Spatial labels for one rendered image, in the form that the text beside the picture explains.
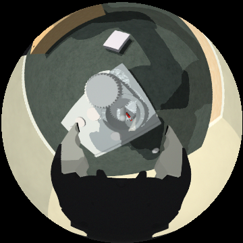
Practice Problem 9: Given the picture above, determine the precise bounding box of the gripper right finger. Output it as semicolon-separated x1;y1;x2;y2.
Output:
154;126;191;211

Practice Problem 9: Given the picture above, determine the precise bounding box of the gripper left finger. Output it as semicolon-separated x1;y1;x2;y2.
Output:
51;122;89;208

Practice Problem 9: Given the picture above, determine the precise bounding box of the grey toothed gear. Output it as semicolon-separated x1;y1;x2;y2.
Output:
110;94;137;121

